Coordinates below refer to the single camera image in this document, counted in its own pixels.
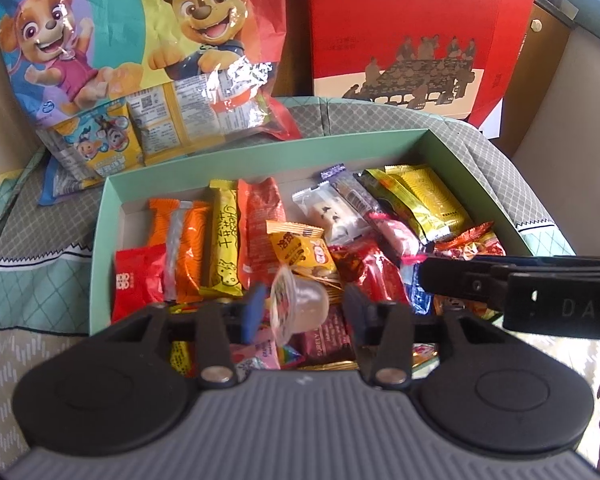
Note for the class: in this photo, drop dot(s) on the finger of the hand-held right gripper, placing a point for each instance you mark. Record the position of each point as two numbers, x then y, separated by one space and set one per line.
455 280

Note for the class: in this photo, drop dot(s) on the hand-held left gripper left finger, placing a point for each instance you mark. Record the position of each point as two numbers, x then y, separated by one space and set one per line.
252 315

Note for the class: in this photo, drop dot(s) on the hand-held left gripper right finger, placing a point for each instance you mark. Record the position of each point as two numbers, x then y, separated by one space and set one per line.
360 315

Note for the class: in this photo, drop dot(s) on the blue snack packet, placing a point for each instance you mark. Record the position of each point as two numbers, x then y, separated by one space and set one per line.
422 302

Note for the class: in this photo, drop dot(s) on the maroon snack packet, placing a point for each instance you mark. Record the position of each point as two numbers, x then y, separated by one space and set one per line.
325 345

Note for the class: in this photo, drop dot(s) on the red foil candy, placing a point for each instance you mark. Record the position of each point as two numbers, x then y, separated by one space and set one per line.
375 270

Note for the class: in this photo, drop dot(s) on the clear jelly cup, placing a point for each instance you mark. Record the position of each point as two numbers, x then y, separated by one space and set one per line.
305 305

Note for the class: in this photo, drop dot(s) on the red rainbow candy packet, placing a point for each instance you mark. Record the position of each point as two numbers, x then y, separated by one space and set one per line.
290 357

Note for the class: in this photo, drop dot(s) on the small pink candy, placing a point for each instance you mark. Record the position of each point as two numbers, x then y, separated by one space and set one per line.
395 235

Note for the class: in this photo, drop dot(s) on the yellow gold snack packet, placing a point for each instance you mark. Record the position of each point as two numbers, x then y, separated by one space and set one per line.
440 205

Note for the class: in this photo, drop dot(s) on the orange yellow snack packet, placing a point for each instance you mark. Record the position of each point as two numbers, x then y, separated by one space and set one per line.
300 250

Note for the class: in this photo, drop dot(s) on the yellow cheese bar packet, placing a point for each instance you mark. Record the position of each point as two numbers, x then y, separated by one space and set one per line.
222 240

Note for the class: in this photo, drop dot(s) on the dark gold snack packet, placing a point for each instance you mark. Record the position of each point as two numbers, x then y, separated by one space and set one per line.
395 197

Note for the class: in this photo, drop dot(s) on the white nougat candy packet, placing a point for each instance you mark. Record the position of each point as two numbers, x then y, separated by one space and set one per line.
330 210

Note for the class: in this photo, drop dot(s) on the plain red snack packet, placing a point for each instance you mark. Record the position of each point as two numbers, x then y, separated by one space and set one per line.
137 280

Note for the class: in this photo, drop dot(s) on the purple candy wrapper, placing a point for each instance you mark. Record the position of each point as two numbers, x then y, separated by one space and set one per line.
355 192

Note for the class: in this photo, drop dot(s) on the mint green cardboard box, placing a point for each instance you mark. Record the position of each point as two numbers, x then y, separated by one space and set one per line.
105 260

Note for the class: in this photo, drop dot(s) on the wooden cabinet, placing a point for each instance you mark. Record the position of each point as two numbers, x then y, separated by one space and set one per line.
535 85

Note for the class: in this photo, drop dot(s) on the small blue white packet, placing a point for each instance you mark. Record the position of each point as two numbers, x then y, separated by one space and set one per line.
60 185

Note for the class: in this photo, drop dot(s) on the red gift box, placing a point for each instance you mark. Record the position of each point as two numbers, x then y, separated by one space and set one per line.
380 10

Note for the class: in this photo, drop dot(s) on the cartoon dog snack bag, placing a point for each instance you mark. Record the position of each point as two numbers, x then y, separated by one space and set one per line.
130 35

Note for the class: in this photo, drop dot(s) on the beige lace curtain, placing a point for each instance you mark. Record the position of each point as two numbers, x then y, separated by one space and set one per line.
0 125

